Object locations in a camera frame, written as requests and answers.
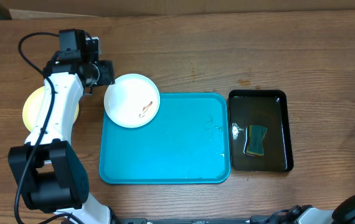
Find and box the teal plastic tray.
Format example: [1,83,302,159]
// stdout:
[98,93,231,184]

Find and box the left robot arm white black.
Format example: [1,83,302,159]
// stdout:
[8,33,118,223]

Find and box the white plate with ketchup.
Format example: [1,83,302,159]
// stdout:
[104,73,161,128]

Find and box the green yellow sponge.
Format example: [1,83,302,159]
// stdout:
[244,125,267,156]

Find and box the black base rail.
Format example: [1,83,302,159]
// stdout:
[111,215,290,224]

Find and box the cardboard panel at back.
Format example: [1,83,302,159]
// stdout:
[1,0,355,16]

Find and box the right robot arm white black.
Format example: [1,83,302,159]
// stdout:
[264,121,355,223]

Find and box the yellow plate with ketchup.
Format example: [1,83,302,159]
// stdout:
[22,84,79,136]

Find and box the black water tray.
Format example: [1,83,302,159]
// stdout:
[228,90,294,172]

